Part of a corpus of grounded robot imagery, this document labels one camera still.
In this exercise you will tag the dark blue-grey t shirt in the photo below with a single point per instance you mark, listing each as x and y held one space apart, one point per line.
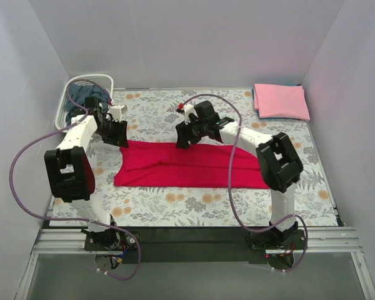
79 93

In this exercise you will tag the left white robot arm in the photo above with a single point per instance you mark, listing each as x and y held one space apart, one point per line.
69 170

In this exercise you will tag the white plastic laundry basket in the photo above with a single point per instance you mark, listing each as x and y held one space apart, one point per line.
104 81

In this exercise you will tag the folded pink t shirt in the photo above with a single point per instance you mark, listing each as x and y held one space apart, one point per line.
281 100

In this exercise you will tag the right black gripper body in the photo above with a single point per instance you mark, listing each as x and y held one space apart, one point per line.
186 132

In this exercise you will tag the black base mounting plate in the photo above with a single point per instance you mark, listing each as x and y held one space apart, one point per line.
197 244

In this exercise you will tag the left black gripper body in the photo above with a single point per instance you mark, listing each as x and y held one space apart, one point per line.
113 132

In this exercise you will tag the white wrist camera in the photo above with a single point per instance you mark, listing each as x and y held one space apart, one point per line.
186 110
116 112

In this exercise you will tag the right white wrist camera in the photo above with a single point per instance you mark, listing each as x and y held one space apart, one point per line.
186 110

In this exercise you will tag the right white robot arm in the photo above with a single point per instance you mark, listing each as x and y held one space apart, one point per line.
279 164

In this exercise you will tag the floral patterned table mat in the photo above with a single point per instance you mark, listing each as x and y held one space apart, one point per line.
152 117

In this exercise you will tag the red t shirt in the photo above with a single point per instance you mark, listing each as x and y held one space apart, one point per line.
162 164

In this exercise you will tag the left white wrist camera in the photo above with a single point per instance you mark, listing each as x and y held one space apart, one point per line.
116 112

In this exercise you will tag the aluminium frame rail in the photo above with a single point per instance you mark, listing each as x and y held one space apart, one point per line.
320 240

